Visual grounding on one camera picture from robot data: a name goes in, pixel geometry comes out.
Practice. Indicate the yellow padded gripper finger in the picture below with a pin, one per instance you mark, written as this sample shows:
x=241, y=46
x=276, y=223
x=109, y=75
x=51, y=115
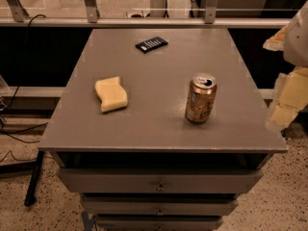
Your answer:
x=290, y=96

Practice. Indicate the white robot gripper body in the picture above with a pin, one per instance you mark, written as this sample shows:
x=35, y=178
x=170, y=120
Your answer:
x=297, y=43

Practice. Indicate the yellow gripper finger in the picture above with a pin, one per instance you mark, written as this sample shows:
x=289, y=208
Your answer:
x=276, y=42

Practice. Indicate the orange soda can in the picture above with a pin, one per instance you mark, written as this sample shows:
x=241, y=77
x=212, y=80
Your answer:
x=201, y=97

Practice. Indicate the black snack packet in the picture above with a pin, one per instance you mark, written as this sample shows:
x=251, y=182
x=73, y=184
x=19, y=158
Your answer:
x=151, y=44

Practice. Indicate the bottom grey drawer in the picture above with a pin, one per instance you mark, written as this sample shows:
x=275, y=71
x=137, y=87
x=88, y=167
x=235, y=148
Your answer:
x=155, y=223

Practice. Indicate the grey drawer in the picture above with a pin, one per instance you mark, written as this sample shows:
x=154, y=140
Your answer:
x=155, y=223
x=137, y=180
x=160, y=205

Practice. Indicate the yellow sponge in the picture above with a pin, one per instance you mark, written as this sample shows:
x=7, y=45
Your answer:
x=111, y=94

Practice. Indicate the middle grey drawer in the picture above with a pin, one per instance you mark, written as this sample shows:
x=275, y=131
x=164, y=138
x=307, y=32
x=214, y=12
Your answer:
x=160, y=205

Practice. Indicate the grey drawer cabinet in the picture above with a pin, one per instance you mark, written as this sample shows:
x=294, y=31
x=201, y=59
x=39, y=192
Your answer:
x=152, y=131

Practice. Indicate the top grey drawer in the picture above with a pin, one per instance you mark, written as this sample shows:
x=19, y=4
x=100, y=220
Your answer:
x=137, y=180

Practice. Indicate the black stand leg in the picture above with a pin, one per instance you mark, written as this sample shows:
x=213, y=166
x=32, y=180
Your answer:
x=30, y=195

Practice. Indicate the metal railing frame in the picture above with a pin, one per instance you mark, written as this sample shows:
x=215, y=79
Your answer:
x=19, y=17

